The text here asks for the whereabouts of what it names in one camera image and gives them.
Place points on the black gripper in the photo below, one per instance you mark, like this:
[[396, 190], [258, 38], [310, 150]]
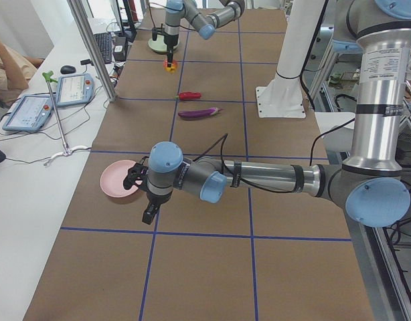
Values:
[[171, 42], [157, 198]]

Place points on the red yellow pomegranate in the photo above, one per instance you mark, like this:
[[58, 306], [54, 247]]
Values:
[[170, 67]]

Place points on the red chili pepper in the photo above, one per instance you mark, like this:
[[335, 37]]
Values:
[[188, 96]]

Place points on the purple eggplant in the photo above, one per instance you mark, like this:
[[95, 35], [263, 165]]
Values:
[[199, 114]]

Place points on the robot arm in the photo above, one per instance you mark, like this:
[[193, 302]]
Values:
[[205, 25], [366, 185]]

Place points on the green plate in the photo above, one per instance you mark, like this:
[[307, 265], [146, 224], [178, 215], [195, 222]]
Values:
[[158, 45]]

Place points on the pink plate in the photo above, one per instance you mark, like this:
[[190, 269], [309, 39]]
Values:
[[111, 180]]

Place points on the black keyboard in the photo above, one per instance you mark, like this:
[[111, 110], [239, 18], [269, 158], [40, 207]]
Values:
[[104, 43]]

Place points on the far teach pendant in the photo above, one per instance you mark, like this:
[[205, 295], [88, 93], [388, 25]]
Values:
[[74, 89]]

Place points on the teach pendant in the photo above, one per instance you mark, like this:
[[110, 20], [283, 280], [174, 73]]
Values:
[[29, 114], [74, 89]]

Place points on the black computer mouse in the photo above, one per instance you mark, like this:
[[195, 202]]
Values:
[[66, 69]]

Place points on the metal reacher grabber stick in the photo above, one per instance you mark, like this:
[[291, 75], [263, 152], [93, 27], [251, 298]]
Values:
[[67, 151]]

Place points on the near teach pendant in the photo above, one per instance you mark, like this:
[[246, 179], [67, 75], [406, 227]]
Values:
[[29, 114]]

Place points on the white chair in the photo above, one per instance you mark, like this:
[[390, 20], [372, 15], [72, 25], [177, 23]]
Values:
[[339, 140]]

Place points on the aluminium frame post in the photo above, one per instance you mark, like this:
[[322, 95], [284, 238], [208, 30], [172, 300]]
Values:
[[81, 20]]

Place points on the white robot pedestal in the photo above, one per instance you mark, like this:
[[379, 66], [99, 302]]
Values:
[[283, 97]]

